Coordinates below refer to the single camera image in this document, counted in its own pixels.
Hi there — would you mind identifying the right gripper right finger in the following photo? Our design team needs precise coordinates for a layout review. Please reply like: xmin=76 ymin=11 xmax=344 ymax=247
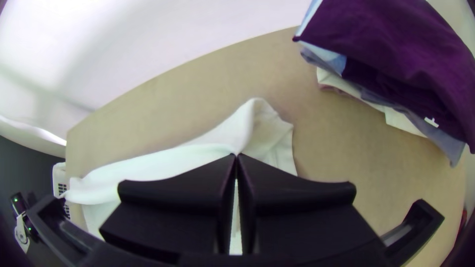
xmin=237 ymin=153 xmax=386 ymax=257

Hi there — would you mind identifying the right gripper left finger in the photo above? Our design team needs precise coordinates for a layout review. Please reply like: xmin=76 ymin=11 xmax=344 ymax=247
xmin=99 ymin=154 xmax=238 ymax=260

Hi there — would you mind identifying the white t-shirt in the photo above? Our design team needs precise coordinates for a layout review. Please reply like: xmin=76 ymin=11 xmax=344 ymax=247
xmin=61 ymin=97 xmax=298 ymax=257

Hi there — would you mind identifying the white laundry basket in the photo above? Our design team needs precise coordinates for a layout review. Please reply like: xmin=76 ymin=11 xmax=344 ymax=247
xmin=51 ymin=162 xmax=72 ymax=220

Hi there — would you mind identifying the pile of folded clothes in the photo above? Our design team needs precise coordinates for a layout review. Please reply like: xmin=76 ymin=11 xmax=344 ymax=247
xmin=292 ymin=0 xmax=475 ymax=168

